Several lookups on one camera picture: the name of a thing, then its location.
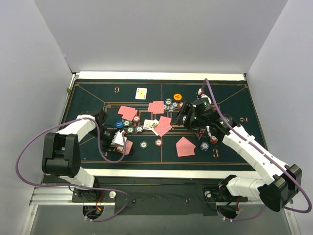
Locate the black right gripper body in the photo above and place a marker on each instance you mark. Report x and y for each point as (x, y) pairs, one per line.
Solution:
(185, 115)

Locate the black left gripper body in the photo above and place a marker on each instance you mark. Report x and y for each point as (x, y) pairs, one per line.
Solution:
(113, 146)

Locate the red card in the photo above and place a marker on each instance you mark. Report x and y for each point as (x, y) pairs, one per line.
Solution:
(162, 129)
(165, 120)

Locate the red card dealer position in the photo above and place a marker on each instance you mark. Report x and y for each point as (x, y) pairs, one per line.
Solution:
(160, 109)
(152, 107)

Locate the red chips position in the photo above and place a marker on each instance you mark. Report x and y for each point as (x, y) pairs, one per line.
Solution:
(136, 119)
(213, 140)

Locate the red poker chip stack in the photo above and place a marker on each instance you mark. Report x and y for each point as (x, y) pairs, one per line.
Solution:
(158, 142)

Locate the blue chips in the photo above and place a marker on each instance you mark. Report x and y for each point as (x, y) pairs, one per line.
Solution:
(204, 146)

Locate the face-up two of diamonds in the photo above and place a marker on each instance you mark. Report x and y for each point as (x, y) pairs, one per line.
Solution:
(148, 124)

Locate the blue chip position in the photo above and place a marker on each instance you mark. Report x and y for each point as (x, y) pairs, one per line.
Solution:
(139, 129)

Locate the green poker chip stack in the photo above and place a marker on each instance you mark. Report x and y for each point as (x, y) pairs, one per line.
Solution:
(143, 144)

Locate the face-up ace card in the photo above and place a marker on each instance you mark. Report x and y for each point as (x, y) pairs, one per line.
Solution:
(141, 93)

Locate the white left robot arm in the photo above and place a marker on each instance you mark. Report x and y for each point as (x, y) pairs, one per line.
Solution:
(61, 152)

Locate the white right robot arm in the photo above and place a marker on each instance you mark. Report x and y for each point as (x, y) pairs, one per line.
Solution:
(279, 182)

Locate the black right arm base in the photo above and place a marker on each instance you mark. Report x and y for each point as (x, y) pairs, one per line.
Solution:
(212, 193)

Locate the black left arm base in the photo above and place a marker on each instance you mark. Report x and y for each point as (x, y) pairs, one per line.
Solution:
(90, 195)

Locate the blue small blind button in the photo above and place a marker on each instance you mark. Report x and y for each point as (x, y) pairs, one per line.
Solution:
(119, 124)

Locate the orange dealer button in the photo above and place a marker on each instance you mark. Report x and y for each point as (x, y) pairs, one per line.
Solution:
(177, 97)

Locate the green poker table mat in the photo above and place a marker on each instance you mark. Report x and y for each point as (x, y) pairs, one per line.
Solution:
(232, 97)

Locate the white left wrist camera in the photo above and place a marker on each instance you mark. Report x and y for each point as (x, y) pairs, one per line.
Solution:
(119, 138)

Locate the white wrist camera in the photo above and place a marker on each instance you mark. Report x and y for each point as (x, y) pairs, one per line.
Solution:
(119, 138)
(203, 94)

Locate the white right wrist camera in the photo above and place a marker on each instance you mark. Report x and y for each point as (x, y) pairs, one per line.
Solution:
(203, 94)

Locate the aluminium frame rail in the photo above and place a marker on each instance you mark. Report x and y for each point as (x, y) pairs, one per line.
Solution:
(52, 212)

